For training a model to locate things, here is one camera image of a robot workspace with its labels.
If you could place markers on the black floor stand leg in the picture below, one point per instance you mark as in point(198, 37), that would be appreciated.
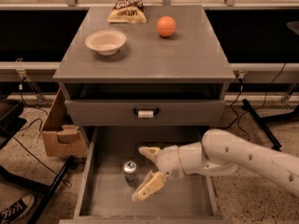
point(263, 121)

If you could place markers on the white paper bowl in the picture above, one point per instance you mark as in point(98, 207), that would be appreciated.
point(106, 42)

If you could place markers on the brown chip bag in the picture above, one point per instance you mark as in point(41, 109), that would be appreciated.
point(127, 11)

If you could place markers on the orange ball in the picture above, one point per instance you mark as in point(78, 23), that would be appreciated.
point(166, 26)

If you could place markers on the grey drawer cabinet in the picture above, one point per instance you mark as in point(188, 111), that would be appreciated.
point(188, 65)

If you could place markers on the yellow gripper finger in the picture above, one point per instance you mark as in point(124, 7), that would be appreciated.
point(151, 184)
point(150, 153)

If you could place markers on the open grey middle drawer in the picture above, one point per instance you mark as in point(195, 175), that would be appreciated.
point(105, 196)

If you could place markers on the black and white drawer handle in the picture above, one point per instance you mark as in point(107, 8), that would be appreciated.
point(146, 113)

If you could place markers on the red bull can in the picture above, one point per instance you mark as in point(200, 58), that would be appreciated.
point(130, 173)

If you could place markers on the cardboard box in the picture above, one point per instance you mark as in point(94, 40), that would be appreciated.
point(60, 136)

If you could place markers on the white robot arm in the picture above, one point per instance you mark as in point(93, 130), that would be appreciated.
point(218, 153)

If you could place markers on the black and white sneaker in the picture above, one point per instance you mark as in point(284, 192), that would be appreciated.
point(17, 210)

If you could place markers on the closed grey upper drawer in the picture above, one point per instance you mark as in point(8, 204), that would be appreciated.
point(121, 112)

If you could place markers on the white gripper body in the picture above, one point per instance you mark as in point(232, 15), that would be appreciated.
point(168, 161)

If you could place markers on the black stand bar left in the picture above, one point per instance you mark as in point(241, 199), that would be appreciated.
point(59, 178)

